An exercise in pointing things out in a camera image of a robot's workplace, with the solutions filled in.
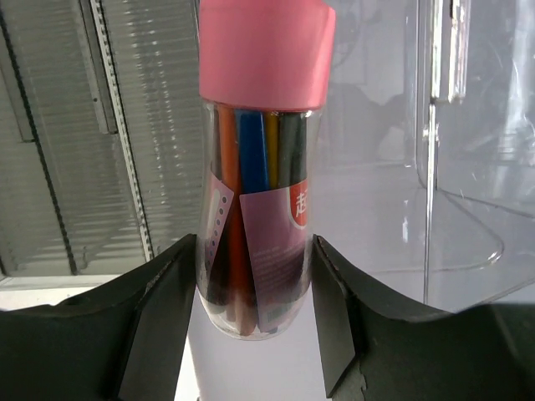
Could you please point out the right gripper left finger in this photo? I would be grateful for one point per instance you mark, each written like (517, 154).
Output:
(123, 340)

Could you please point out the clear acrylic drawer organizer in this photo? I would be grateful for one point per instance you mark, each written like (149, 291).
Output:
(424, 169)

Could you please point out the pink capped marker tube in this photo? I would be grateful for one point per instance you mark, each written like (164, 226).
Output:
(263, 80)

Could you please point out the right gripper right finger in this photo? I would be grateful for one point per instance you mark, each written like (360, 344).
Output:
(378, 344)

